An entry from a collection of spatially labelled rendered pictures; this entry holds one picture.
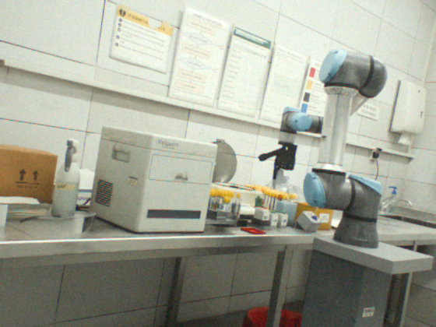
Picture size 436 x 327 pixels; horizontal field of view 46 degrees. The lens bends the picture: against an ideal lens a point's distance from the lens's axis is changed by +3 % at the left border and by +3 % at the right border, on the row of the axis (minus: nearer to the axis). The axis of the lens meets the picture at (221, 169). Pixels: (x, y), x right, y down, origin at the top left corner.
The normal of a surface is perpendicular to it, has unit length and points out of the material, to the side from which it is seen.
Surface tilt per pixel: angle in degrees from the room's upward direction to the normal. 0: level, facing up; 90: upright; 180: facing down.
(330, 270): 90
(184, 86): 94
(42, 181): 90
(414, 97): 82
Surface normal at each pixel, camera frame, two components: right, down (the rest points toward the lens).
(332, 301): -0.69, -0.08
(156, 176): 0.70, 0.15
